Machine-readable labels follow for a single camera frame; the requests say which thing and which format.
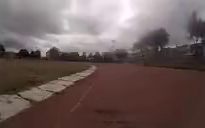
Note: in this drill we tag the red running track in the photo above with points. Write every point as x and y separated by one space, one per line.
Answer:
136 96

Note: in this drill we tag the large dark tree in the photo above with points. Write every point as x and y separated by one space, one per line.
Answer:
154 38

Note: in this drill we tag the pale concrete kerb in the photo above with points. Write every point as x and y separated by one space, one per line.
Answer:
40 93

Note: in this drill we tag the fence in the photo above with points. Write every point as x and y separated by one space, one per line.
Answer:
176 61

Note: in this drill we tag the dry grass field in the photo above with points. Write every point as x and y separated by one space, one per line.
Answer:
20 73

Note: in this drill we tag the building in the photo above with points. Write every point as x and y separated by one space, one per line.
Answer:
190 50

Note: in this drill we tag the tall dark tree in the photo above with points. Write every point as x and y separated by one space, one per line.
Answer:
200 28

